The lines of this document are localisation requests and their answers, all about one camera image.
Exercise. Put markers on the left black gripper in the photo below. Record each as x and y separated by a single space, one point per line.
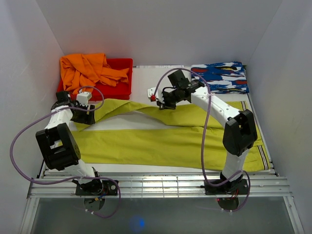
87 119

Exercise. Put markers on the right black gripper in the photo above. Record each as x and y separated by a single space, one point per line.
164 106

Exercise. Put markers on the yellow-green trousers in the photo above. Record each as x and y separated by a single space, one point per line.
190 139

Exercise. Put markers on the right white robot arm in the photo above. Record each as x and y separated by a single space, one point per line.
239 126

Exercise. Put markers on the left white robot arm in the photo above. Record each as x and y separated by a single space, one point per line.
57 144

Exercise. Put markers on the orange trousers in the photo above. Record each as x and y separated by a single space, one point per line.
85 71

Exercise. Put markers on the folded blue patterned trousers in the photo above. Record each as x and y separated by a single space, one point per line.
224 77

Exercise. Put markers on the red plastic bin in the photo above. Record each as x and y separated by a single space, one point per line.
122 91

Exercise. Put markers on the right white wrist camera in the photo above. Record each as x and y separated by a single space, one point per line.
154 95

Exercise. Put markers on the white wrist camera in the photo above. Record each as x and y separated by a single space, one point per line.
83 98
154 95

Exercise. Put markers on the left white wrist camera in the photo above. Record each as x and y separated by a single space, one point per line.
83 98

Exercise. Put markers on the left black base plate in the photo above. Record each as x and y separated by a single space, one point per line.
97 187

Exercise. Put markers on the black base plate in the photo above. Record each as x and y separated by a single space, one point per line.
239 187
97 187

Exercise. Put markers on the aluminium frame rail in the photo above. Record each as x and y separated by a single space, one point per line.
166 186

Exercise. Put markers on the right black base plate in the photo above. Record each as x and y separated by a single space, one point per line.
239 187

